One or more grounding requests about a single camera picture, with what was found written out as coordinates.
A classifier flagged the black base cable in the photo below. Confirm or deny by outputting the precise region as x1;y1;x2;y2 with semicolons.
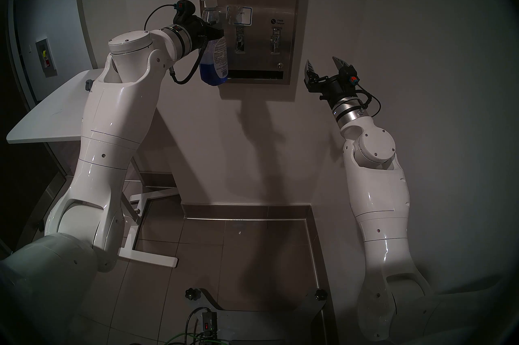
185;306;211;345

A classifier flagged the blue bordered white sticker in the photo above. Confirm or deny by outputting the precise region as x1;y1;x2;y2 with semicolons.
227;5;254;26

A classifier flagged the black box with red switch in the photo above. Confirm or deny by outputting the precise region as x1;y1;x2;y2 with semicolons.
201;310;218;336

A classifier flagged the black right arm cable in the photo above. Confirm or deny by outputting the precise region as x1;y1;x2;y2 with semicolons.
357;89;382;118

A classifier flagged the white rectangular table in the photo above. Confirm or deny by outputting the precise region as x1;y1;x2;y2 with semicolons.
6;69;179;268

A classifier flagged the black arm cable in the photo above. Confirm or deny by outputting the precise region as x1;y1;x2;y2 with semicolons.
357;89;382;118
144;4;209;85

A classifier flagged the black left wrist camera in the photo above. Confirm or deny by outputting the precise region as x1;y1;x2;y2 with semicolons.
172;1;196;24

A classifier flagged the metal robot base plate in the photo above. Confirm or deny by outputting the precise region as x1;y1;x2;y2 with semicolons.
201;288;329;345

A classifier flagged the green cable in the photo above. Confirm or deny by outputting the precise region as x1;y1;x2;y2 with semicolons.
162;330;219;345

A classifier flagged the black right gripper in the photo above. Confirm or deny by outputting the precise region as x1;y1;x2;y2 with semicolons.
304;56;362;106

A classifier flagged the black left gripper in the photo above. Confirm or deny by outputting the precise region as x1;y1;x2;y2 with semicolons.
184;15;225;52

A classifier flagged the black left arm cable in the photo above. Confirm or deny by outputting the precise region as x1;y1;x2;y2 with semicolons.
144;4;209;85

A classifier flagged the blue cleaner spray bottle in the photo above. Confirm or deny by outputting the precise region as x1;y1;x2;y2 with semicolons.
199;0;229;86

